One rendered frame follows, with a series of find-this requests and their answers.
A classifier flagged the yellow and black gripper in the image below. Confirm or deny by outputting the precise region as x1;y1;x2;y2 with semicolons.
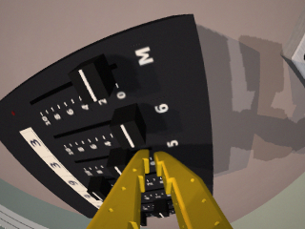
86;150;233;229

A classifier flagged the black lighting desk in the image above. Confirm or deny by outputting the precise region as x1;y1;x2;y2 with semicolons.
0;14;214;226

